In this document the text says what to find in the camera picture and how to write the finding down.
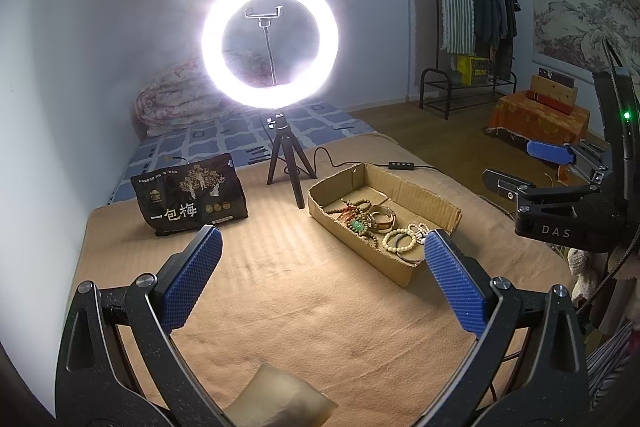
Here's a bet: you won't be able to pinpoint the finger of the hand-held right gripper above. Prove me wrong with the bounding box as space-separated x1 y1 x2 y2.
526 139 609 184
482 169 602 208

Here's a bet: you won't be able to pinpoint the black snack bag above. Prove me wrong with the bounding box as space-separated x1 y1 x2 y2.
131 153 250 238

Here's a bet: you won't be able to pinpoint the ring light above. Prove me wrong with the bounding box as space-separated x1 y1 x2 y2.
201 0 340 108

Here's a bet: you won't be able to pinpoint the striped towel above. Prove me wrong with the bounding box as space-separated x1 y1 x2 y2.
436 0 476 55

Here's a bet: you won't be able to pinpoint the black tripod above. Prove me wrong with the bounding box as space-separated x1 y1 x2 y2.
266 107 317 210

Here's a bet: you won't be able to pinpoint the grey striped clothing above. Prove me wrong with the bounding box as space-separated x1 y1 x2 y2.
585 322 640 413

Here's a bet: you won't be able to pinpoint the orange cloth covered table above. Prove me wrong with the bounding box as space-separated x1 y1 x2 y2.
486 89 592 148

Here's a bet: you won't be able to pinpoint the dark flat box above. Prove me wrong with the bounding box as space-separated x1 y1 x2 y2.
537 67 576 82

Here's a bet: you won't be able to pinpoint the floral quilt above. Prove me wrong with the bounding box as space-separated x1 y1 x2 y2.
131 57 241 138

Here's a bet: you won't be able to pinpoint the blue patterned bed sheet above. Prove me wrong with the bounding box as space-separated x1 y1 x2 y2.
107 99 373 208

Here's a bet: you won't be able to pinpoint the person's right hand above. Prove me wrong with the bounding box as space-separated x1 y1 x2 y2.
567 249 606 304

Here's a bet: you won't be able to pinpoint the cream bead bracelet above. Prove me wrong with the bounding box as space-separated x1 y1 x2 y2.
382 229 418 256

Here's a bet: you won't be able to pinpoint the black clothes rack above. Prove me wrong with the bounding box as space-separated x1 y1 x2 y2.
419 0 518 120

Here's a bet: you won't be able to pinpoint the cardboard box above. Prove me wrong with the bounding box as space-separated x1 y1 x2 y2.
306 162 463 289

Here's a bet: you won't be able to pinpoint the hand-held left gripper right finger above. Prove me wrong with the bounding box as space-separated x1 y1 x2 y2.
412 229 591 427

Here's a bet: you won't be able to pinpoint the landscape wall painting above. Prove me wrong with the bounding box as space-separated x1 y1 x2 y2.
524 0 640 75

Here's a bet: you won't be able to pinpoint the dark hanging clothes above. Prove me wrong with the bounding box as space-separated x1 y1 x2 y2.
471 0 521 80

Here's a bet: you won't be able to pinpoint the wide brown bangle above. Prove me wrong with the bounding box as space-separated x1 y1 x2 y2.
370 206 398 230

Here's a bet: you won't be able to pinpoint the yellow box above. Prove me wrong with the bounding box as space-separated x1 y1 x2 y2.
456 54 492 86

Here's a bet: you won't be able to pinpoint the long brown bead necklace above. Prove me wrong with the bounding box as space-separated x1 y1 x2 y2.
325 197 387 249

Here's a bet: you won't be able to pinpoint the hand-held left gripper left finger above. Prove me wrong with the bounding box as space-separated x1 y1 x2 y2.
55 224 241 427

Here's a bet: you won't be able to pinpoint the white pearl necklace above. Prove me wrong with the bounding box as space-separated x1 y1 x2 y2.
406 222 433 244

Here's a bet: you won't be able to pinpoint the cream cushion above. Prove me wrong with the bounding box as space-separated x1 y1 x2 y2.
222 363 339 427

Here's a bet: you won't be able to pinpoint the green jade pendant red cord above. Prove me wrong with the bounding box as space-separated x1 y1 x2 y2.
336 207 367 234

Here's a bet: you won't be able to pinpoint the phone holder on pole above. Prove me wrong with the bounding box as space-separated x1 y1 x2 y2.
244 6 284 85

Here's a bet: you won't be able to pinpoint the tan wooden box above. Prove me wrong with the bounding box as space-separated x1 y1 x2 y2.
530 74 579 108

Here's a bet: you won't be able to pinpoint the black power cable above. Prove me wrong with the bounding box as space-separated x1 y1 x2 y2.
285 146 393 180

